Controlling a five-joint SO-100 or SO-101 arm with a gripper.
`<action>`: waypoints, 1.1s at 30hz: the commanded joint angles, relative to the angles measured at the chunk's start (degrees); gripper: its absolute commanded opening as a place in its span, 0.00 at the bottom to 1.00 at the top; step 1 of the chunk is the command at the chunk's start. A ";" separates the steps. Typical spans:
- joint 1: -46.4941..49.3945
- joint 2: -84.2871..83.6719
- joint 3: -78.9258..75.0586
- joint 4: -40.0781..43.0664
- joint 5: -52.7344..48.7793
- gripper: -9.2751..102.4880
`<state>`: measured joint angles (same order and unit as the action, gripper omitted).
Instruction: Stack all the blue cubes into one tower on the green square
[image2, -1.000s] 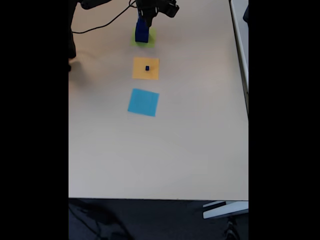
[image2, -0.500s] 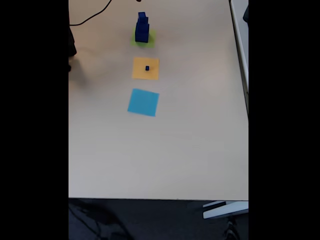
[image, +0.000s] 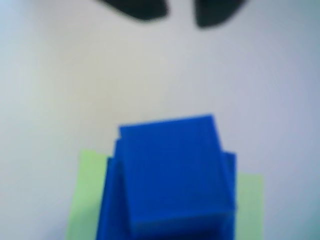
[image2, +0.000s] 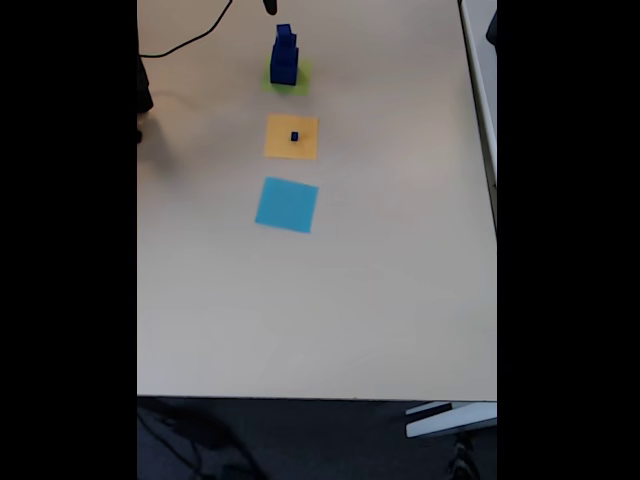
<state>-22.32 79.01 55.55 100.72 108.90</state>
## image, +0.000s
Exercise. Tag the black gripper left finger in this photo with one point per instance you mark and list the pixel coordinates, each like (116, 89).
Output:
(142, 8)

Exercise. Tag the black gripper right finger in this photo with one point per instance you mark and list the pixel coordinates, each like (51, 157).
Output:
(215, 11)

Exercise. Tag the tiny blue cube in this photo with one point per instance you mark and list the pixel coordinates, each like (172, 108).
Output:
(175, 170)

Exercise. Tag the small blue cube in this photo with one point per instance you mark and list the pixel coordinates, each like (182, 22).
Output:
(231, 175)

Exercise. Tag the green paper square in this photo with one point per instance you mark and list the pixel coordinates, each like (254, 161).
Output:
(85, 187)

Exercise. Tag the large blue cube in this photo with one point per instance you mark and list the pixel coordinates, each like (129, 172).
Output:
(107, 212)

